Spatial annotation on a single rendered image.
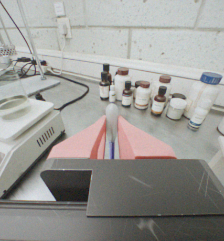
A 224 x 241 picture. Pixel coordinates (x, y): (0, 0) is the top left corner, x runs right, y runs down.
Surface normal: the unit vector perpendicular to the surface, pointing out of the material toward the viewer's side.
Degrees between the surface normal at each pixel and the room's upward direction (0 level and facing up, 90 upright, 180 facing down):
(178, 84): 90
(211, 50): 90
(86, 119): 0
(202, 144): 0
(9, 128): 0
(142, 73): 90
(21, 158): 90
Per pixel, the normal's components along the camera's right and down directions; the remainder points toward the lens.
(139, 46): -0.53, 0.52
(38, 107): 0.00, -0.79
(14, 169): 0.95, 0.20
